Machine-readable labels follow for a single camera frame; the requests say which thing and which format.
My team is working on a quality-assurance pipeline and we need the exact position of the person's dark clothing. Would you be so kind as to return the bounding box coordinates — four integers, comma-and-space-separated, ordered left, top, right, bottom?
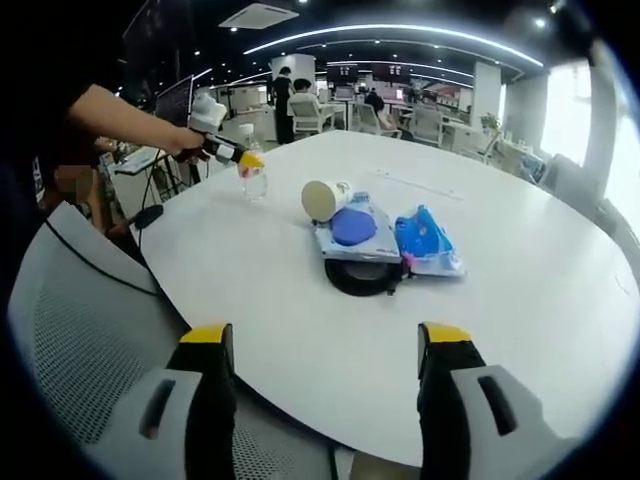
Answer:
0, 0, 129, 216

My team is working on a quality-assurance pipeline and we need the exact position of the blue tissue packet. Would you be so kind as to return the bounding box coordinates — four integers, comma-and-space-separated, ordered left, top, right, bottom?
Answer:
394, 203, 468, 279

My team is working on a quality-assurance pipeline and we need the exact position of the curved ceiling light strip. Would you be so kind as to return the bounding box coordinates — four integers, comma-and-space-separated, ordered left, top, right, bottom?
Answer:
243, 23, 545, 67

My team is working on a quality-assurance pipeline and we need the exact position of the wet wipes pack blue lid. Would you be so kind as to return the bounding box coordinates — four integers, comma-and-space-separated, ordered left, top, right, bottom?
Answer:
312, 190, 404, 265

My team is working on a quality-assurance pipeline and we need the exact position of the white paper cup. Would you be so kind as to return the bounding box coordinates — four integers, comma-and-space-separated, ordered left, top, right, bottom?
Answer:
300, 179, 356, 224

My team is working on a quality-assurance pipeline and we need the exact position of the grey mesh office chair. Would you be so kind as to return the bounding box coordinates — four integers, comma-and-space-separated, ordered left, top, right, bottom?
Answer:
7, 201, 354, 480

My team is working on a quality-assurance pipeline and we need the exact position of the ceiling air conditioner unit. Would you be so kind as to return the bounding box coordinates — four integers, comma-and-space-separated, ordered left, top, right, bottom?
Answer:
218, 0, 301, 29

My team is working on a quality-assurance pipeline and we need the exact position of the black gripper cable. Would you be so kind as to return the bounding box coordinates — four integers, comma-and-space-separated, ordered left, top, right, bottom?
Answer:
43, 148, 169, 297

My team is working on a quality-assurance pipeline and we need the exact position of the white office chair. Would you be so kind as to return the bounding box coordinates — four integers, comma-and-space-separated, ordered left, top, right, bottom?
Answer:
288, 94, 337, 137

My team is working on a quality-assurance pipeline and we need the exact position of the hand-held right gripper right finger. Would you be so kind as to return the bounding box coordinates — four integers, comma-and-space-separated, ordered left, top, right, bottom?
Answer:
417, 321, 584, 480

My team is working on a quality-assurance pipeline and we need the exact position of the clear bottle with red label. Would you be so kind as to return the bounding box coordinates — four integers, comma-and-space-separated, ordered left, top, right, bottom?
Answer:
237, 124, 270, 204

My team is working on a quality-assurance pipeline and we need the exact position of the person's left hand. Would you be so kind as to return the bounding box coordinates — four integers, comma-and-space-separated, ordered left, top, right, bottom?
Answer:
158, 125, 209, 162

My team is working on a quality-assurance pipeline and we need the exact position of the computer monitor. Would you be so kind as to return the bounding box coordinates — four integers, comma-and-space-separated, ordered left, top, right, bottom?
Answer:
154, 74, 195, 127

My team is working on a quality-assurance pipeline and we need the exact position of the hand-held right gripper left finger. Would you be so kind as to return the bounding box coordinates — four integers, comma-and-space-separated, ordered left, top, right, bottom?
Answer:
137, 322, 237, 480

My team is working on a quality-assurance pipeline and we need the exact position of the white round table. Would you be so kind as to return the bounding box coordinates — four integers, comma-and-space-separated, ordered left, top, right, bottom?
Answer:
133, 130, 640, 469

